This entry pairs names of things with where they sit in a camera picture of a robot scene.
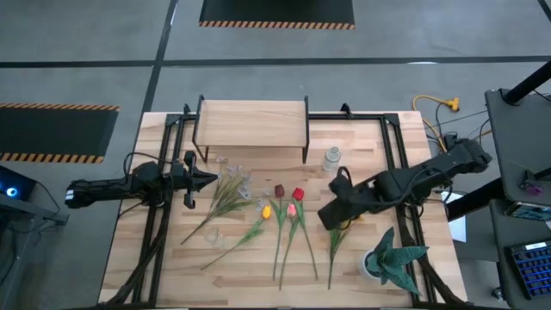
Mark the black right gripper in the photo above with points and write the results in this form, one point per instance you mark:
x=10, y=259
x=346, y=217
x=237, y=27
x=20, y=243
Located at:
x=344, y=202

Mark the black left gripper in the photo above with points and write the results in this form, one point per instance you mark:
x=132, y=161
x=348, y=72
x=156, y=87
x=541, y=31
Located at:
x=189, y=181

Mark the white artificial flower bunch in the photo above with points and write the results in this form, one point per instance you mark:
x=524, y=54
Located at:
x=224, y=198

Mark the yellow artificial flower bunch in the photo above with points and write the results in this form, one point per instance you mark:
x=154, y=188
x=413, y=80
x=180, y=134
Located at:
x=336, y=241

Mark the clear glass vase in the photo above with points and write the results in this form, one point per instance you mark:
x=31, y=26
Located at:
x=214, y=237
x=331, y=158

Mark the pink artificial tulip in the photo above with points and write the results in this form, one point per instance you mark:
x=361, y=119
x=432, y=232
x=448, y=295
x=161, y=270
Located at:
x=292, y=210

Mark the dark red artificial tulip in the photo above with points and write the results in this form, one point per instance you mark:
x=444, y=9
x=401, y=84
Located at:
x=280, y=190

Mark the yellow artificial tulip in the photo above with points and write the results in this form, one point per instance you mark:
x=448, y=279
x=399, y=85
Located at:
x=266, y=212

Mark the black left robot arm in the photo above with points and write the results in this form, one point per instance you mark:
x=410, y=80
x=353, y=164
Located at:
x=107, y=191

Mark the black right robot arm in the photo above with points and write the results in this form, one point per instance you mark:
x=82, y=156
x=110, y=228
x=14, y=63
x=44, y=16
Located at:
x=430, y=172

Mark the wooden shelf with black legs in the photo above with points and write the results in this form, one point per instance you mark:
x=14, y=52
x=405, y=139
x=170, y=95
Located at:
x=249, y=125

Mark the green potted plant white pot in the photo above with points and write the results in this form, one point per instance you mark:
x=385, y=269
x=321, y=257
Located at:
x=396, y=262

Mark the white paper sheet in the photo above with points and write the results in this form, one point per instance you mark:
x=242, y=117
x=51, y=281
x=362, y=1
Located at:
x=458, y=228

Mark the black beam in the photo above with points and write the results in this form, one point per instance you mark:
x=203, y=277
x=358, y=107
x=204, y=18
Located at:
x=473, y=202

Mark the black mat with hazard stripes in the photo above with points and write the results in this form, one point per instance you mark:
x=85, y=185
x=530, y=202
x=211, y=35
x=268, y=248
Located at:
x=275, y=10
x=51, y=133

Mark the grey desk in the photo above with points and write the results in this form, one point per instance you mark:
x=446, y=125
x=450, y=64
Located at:
x=499, y=241
x=516, y=138

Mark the grey metal stand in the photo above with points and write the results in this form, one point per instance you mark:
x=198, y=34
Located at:
x=43, y=215

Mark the tablet with lit screen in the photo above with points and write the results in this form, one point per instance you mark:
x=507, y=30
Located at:
x=527, y=211

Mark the black computer with blue light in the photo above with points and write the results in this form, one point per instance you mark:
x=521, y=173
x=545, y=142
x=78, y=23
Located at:
x=17, y=185

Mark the small purple object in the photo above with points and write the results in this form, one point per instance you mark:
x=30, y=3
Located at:
x=535, y=189

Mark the black keyboard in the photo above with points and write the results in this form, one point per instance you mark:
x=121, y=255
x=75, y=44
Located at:
x=531, y=269

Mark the black post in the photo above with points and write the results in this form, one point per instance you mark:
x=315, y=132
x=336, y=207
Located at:
x=529, y=84

